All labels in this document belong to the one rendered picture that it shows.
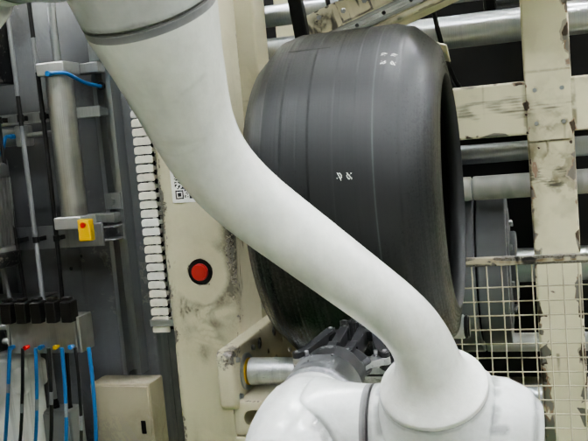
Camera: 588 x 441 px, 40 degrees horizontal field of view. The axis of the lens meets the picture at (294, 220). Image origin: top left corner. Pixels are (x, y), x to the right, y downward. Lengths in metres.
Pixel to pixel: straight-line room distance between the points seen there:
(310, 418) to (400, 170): 0.44
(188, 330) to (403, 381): 0.75
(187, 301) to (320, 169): 0.42
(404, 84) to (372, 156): 0.12
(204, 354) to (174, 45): 0.94
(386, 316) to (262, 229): 0.13
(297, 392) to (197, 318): 0.62
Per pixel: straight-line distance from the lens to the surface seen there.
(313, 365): 0.93
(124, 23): 0.57
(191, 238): 1.42
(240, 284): 1.42
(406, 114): 1.15
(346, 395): 0.83
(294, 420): 0.80
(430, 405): 0.76
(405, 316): 0.70
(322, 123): 1.16
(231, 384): 1.33
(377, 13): 1.73
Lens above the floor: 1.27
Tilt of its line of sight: 5 degrees down
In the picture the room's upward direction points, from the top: 5 degrees counter-clockwise
